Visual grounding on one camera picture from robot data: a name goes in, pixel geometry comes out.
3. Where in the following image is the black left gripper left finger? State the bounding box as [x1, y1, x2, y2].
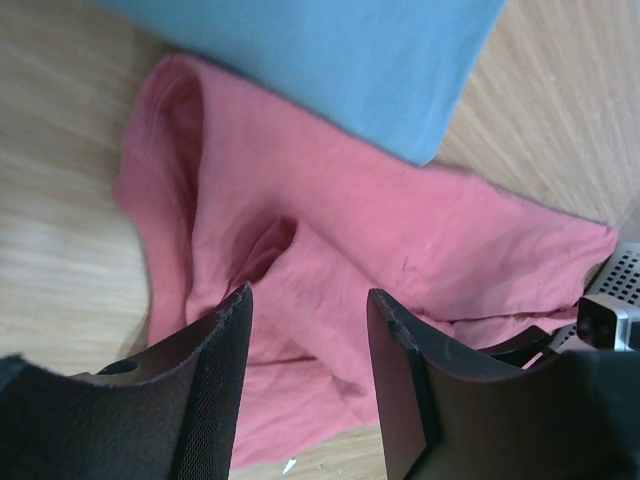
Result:
[1, 286, 253, 479]

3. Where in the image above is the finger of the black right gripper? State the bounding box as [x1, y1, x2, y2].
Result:
[482, 326, 559, 370]

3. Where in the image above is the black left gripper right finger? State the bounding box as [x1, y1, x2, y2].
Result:
[367, 289, 639, 479]

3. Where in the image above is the salmon red t-shirt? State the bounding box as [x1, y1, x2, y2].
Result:
[114, 54, 618, 468]

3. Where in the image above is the white plastic laundry basket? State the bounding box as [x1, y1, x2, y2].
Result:
[550, 243, 639, 353]

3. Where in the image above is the folded blue-grey t-shirt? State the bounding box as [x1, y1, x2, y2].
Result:
[109, 0, 504, 166]

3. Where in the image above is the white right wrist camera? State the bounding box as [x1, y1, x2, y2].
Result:
[577, 294, 639, 351]

